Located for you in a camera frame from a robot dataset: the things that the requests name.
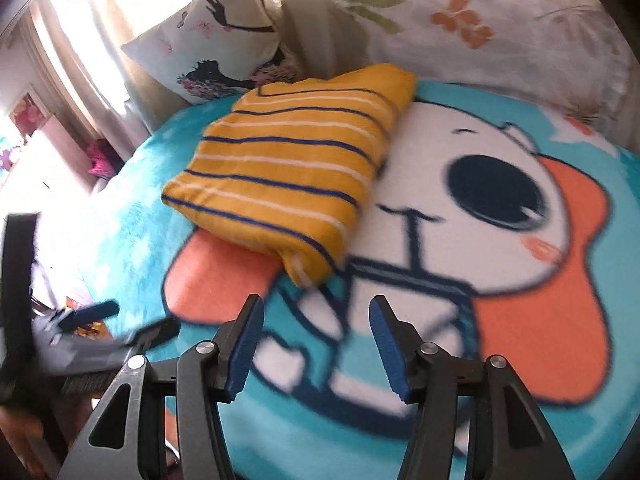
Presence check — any beige curtain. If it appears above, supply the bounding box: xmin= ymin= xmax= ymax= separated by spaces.
xmin=276 ymin=0 xmax=370 ymax=79

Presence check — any large floral white pillow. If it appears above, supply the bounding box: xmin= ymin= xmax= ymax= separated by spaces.
xmin=329 ymin=0 xmax=639 ymax=130

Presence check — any yellow striped knit sweater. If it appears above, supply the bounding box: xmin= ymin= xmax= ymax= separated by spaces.
xmin=162 ymin=63 xmax=418 ymax=287

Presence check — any small white printed cushion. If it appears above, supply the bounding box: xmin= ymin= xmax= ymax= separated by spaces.
xmin=122 ymin=0 xmax=303 ymax=104

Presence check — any teal cartoon fleece blanket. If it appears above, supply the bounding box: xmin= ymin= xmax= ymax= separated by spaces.
xmin=80 ymin=81 xmax=639 ymax=479

